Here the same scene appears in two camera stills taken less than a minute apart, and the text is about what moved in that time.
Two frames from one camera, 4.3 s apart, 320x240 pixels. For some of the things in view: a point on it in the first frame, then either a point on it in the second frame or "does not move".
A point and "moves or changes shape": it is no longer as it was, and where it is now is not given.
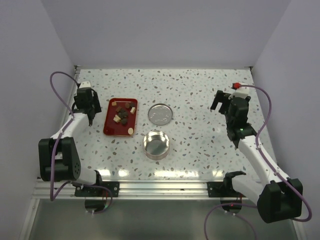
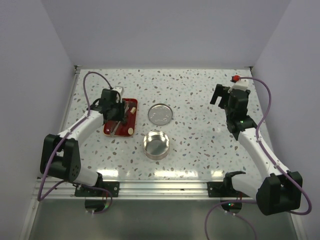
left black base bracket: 84,191 does not move
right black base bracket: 225,189 does not move
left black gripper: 97,108 -> 120,117
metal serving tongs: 90,117 moves or changes shape
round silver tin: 156,145 does not move
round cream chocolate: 130,131 does not move
